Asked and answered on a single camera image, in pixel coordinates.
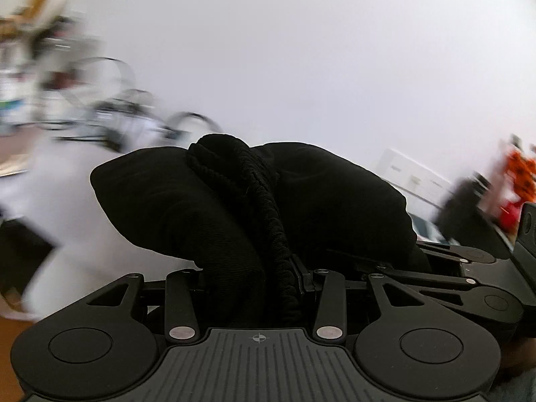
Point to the brown paper notebook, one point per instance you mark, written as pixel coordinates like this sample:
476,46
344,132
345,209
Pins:
12,165

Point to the black sweatpants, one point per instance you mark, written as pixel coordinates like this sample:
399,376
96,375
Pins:
335,201

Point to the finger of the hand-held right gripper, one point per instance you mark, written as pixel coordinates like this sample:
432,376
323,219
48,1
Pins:
427,275
439,251

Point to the orange artificial flowers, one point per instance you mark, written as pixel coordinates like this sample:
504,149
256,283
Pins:
521,169

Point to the white wall socket panel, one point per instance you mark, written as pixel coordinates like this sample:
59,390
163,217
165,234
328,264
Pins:
402,171

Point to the black chair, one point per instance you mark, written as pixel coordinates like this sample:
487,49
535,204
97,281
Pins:
21,255

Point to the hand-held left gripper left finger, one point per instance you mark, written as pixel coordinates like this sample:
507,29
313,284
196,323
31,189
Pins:
182,297

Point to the large black box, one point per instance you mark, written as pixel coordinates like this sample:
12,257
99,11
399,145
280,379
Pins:
481,234

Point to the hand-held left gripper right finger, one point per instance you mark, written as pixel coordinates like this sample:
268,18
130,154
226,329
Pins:
305,282

